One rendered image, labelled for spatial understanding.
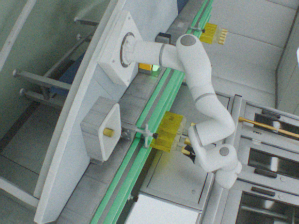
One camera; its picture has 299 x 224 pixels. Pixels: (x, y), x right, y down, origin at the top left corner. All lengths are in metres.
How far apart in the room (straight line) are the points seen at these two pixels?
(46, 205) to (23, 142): 0.75
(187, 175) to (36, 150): 0.89
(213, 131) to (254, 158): 0.77
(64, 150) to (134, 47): 0.49
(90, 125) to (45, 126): 0.75
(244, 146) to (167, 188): 0.58
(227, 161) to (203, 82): 0.30
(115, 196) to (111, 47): 0.63
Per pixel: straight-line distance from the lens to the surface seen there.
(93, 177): 1.25
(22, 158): 1.68
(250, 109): 1.97
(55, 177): 1.05
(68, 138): 1.04
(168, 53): 1.08
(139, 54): 1.11
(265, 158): 1.73
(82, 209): 1.18
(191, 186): 1.45
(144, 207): 1.37
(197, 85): 0.98
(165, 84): 1.53
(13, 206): 1.53
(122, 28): 1.10
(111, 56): 1.05
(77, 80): 1.13
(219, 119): 0.95
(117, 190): 1.23
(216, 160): 1.02
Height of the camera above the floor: 1.22
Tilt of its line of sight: 13 degrees down
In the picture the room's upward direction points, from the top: 107 degrees clockwise
